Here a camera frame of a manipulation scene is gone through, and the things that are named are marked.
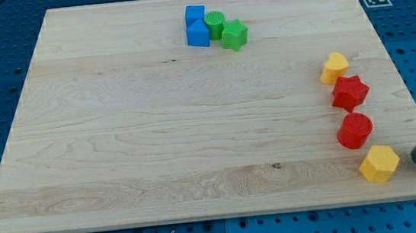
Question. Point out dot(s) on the yellow heart block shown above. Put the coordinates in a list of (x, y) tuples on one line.
[(335, 67)]

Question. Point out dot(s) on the blue triangle block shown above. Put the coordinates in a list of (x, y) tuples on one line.
[(198, 34)]

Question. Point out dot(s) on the red star block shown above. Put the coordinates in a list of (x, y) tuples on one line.
[(349, 92)]

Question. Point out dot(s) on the wooden board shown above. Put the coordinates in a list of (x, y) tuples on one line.
[(122, 124)]

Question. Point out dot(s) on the blue cube block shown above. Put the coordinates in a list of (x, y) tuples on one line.
[(193, 13)]

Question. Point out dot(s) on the red cylinder block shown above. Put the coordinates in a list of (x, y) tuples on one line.
[(354, 130)]

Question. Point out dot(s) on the yellow hexagon block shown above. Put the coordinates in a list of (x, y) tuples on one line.
[(379, 164)]

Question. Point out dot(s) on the green cylinder block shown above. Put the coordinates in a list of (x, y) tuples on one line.
[(214, 21)]

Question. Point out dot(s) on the green star block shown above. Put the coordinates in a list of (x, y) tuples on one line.
[(234, 35)]

